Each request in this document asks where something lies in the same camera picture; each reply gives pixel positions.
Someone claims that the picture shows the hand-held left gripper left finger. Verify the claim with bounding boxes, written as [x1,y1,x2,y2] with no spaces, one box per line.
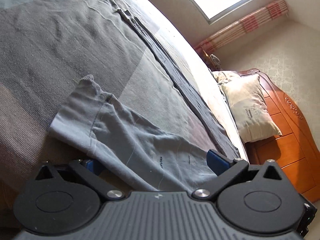
[34,158,125,201]

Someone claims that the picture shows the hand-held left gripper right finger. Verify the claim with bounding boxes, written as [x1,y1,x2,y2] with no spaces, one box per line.
[192,149,283,201]

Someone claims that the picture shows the grey printed pants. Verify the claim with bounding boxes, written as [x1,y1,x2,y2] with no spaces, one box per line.
[49,9,240,193]

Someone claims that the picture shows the beige printed pillow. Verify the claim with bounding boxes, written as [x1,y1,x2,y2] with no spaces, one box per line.
[221,75,283,143]

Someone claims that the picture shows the wooden headboard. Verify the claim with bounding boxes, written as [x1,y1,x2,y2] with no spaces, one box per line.
[237,67,320,202]

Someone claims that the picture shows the crumpled beige pillow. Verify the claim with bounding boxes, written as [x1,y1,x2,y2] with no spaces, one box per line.
[211,70,242,85]

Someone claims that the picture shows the grey bundled cloth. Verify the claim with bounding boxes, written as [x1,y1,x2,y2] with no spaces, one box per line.
[210,54,222,70]

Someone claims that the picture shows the wooden bedside shelf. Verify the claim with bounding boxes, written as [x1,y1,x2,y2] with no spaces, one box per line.
[202,50,213,68]

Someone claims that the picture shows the bed with patchwork floral sheet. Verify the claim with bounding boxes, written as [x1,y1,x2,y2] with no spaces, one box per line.
[0,0,250,215]

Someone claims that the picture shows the pink striped curtain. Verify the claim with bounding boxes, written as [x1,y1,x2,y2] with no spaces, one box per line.
[195,0,290,55]

